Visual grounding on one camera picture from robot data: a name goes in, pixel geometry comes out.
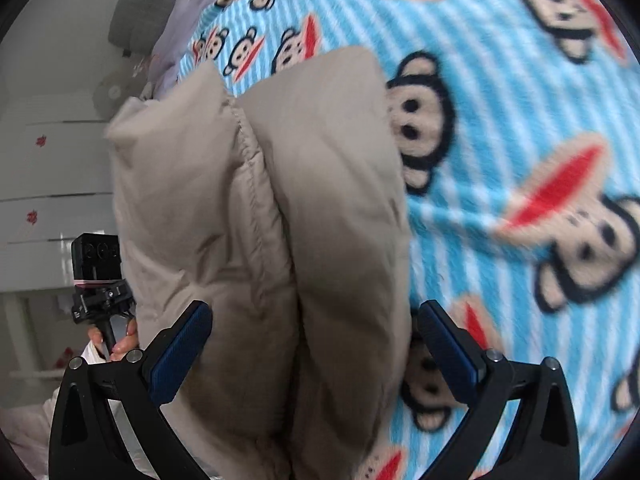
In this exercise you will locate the round white fan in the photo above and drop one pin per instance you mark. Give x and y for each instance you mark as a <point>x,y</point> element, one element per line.
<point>116,88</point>

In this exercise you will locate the blue monkey print blanket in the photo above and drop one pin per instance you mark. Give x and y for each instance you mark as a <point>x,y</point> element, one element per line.
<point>518,126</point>

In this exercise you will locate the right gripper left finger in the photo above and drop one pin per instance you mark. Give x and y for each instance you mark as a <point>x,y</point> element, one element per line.
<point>85,442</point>

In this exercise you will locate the beige puffer jacket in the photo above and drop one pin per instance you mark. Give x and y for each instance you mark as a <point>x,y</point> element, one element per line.
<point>284,209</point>

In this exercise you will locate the grey quilted headboard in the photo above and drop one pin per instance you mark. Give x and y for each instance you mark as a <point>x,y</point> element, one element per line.
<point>136,25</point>

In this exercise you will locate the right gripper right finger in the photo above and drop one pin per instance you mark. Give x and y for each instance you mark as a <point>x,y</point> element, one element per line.
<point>542,442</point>

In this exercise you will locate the lavender bed sheet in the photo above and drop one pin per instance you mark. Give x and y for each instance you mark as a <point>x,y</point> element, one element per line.
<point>173,44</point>

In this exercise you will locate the white drawer cabinet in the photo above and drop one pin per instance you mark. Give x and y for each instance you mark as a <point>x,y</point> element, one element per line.
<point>55,185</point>

